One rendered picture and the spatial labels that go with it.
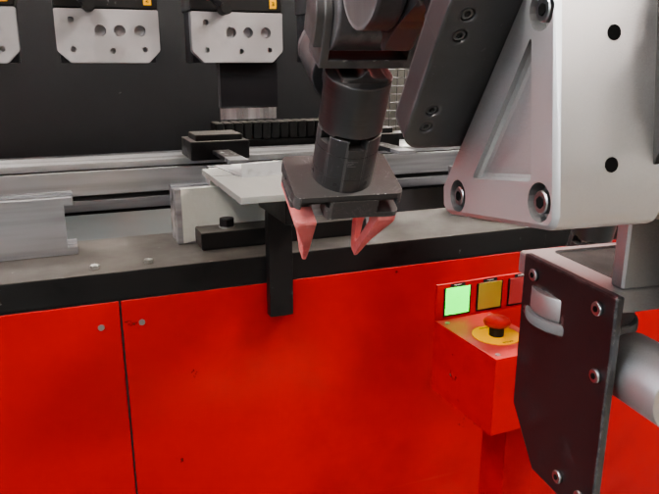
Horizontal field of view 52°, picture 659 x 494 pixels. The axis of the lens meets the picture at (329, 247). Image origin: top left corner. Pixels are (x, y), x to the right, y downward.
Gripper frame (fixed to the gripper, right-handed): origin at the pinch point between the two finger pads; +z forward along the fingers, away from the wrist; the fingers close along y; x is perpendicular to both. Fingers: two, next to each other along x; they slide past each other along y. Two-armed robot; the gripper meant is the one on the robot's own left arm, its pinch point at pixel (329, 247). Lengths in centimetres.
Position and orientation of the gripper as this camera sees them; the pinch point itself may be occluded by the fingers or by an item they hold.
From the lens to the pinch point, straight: 68.4
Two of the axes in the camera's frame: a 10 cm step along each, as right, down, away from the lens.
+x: 2.5, 6.7, -7.0
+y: -9.6, 0.7, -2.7
